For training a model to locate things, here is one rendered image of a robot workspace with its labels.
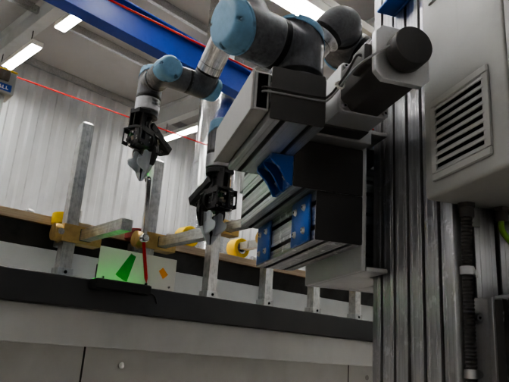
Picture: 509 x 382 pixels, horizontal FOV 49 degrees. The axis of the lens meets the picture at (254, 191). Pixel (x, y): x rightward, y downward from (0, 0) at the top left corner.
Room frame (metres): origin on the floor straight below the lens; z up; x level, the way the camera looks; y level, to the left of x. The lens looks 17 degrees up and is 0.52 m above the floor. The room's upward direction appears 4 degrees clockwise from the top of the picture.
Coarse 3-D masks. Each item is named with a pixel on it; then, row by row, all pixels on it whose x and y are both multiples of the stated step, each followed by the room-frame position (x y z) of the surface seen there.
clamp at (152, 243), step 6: (132, 234) 1.68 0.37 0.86; (138, 234) 1.65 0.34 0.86; (150, 234) 1.67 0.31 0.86; (156, 234) 1.68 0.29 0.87; (132, 240) 1.67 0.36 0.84; (138, 240) 1.65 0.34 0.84; (150, 240) 1.67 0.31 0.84; (156, 240) 1.69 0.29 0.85; (138, 246) 1.67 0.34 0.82; (150, 246) 1.67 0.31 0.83; (156, 246) 1.69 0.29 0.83; (174, 246) 1.73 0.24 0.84; (162, 252) 1.74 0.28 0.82; (168, 252) 1.73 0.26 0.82; (174, 252) 1.73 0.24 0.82
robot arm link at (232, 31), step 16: (224, 0) 1.01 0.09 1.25; (240, 0) 0.99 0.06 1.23; (256, 0) 1.03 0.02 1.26; (224, 16) 1.02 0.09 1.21; (240, 16) 0.99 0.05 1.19; (256, 16) 1.00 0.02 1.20; (272, 16) 1.02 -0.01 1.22; (224, 32) 1.02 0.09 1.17; (240, 32) 1.00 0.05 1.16; (256, 32) 1.01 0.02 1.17; (272, 32) 1.03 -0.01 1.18; (224, 48) 1.04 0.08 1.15; (240, 48) 1.03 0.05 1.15; (256, 48) 1.04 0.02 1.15; (272, 48) 1.05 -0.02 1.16
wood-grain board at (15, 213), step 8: (0, 208) 1.59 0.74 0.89; (8, 208) 1.60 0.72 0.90; (8, 216) 1.61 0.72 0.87; (16, 216) 1.62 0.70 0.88; (24, 216) 1.63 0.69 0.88; (32, 216) 1.65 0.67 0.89; (40, 216) 1.66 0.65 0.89; (48, 216) 1.68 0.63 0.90; (48, 224) 1.68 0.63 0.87; (80, 224) 1.75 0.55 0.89; (88, 224) 1.76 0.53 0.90; (176, 248) 1.98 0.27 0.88; (184, 248) 2.00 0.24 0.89; (192, 248) 2.03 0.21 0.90; (200, 256) 2.07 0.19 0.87; (224, 256) 2.12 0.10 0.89; (232, 256) 2.15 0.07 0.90; (240, 264) 2.18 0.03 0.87; (248, 264) 2.20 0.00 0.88; (280, 272) 2.32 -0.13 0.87; (288, 272) 2.34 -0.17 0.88; (296, 272) 2.37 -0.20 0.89; (304, 272) 2.41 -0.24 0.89
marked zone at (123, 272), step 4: (132, 256) 1.64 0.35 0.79; (128, 260) 1.63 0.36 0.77; (132, 260) 1.64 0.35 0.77; (124, 264) 1.62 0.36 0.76; (128, 264) 1.63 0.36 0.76; (132, 264) 1.64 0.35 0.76; (120, 268) 1.62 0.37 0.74; (124, 268) 1.62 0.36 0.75; (128, 268) 1.63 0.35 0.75; (120, 272) 1.62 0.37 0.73; (124, 272) 1.63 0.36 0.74; (128, 272) 1.63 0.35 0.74; (120, 276) 1.62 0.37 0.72; (124, 276) 1.63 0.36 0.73; (128, 276) 1.63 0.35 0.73
